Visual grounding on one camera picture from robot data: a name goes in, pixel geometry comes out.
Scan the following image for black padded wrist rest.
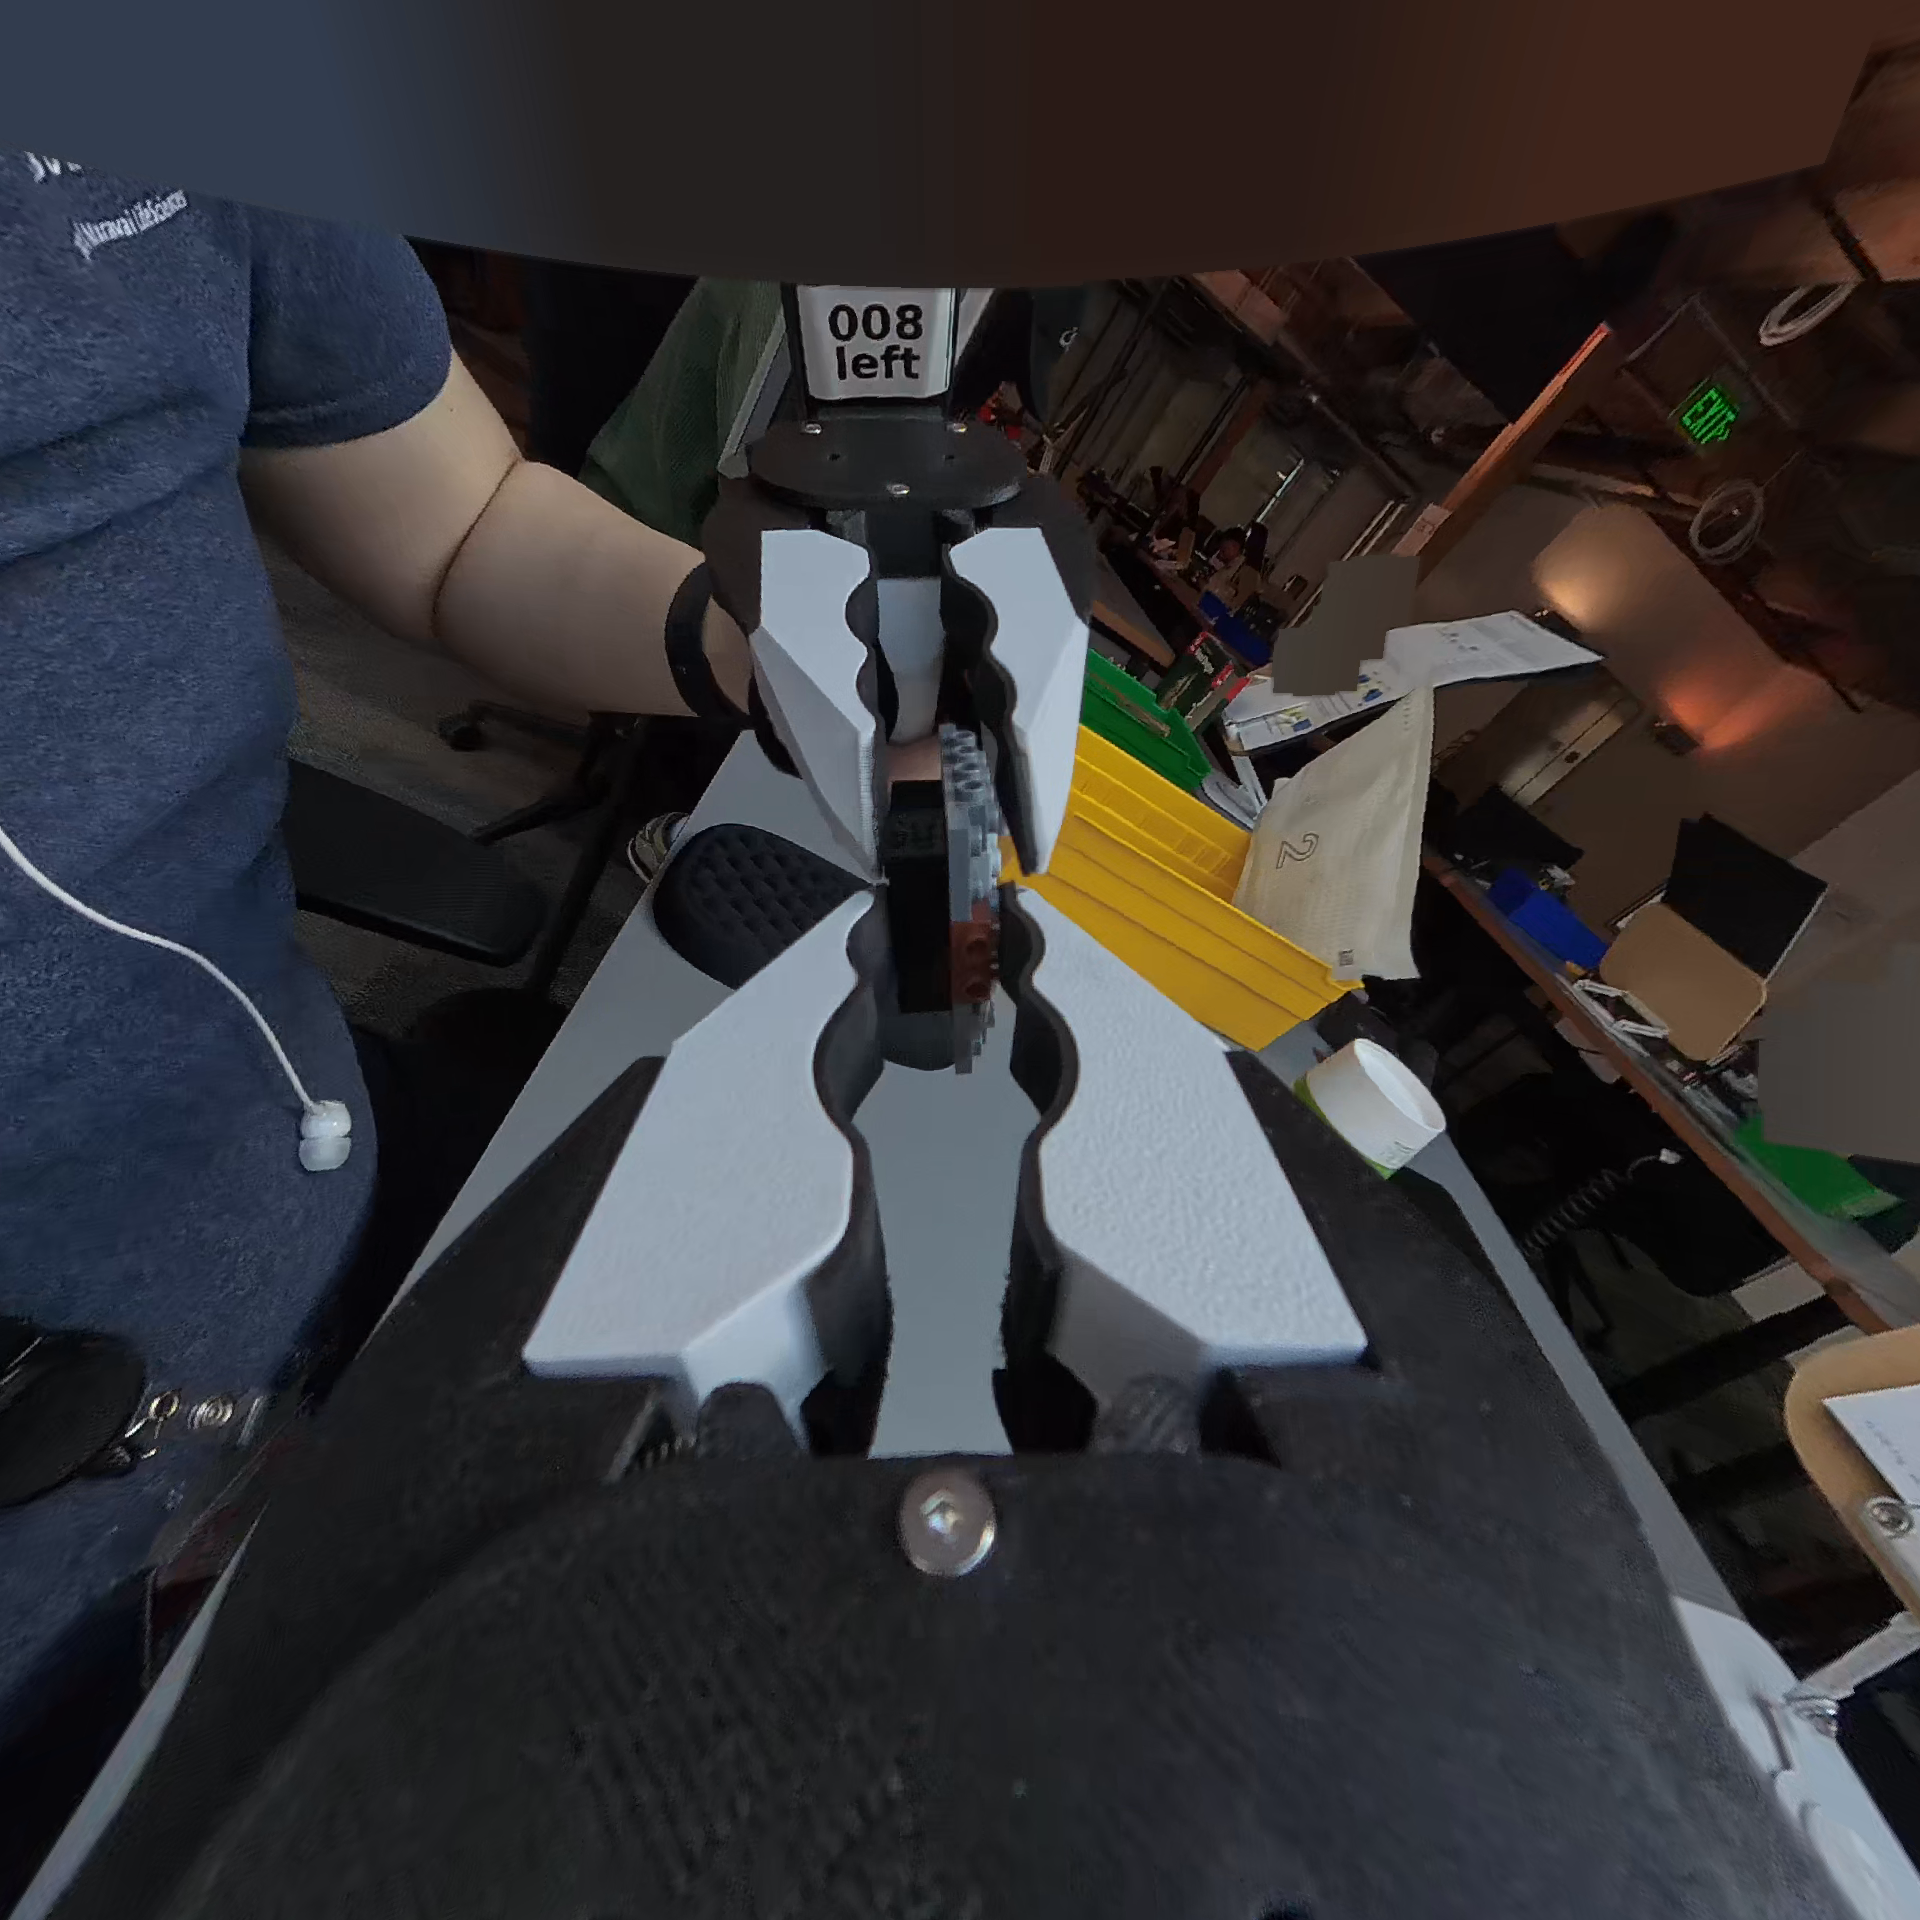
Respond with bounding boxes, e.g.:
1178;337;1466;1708
649;819;874;991

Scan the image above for wooden document board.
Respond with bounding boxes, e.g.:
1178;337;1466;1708
1781;1332;1920;1609

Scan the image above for person's blue jeans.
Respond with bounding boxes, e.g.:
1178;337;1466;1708
0;1314;381;1800

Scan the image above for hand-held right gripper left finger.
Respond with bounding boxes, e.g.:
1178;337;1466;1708
520;893;889;1454

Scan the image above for printed paper sheet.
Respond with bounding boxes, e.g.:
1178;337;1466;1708
1221;612;1602;754

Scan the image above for printed instruction sheet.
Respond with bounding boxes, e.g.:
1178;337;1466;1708
1823;1384;1920;1521

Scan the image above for yellow plastic parts bin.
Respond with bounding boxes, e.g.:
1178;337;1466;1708
995;727;1364;1054

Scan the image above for blue plastic bin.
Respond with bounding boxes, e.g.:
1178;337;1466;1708
1490;864;1614;969

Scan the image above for white numbered paper bag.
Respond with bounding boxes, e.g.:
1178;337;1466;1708
1231;690;1436;984

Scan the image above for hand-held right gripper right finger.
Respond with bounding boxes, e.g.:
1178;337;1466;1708
995;893;1374;1421

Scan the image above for person in blue shirt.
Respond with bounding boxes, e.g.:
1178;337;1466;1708
0;153;449;1503

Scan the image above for black office chair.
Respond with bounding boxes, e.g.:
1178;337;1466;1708
283;761;548;969

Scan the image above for person's left forearm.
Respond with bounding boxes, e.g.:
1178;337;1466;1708
423;450;709;718

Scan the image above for cardboard box with black flap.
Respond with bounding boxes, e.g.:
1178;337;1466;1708
1601;814;1836;1069

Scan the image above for black wristband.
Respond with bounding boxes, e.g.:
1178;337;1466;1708
660;555;740;718

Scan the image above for green jacket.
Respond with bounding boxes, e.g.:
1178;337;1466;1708
583;272;788;506

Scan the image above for grey brick assembly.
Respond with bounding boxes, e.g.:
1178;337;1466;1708
878;718;1006;1072

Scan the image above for white earphone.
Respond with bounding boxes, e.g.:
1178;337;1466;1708
0;819;351;1175

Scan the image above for black badge reel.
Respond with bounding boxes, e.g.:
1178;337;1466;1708
0;1332;147;1504

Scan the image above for white paper cup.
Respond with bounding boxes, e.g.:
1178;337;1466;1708
1289;1037;1446;1180

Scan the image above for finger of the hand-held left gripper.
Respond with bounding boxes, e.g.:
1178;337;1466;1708
745;527;889;886
938;527;1092;893

